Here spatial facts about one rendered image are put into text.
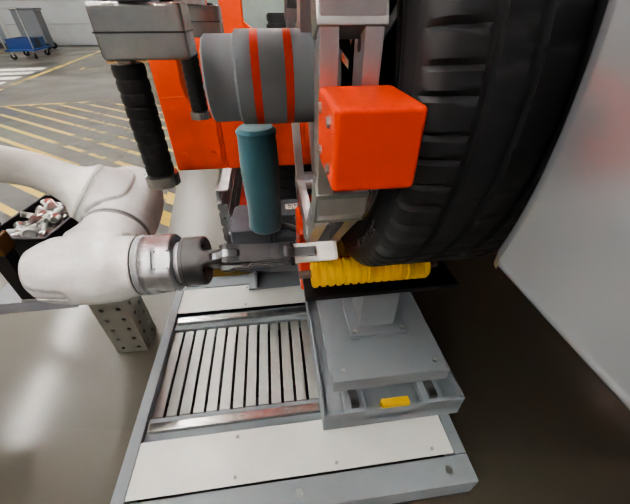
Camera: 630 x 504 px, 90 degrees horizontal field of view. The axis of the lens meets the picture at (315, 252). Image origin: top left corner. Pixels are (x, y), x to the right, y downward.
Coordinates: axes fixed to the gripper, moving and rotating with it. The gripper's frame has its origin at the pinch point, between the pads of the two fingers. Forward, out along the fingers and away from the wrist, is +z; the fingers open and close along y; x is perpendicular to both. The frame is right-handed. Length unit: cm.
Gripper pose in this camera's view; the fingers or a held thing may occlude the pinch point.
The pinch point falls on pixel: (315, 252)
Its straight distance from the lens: 50.4
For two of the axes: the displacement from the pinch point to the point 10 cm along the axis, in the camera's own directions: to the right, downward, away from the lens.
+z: 9.9, -0.8, 1.0
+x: -0.9, -9.9, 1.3
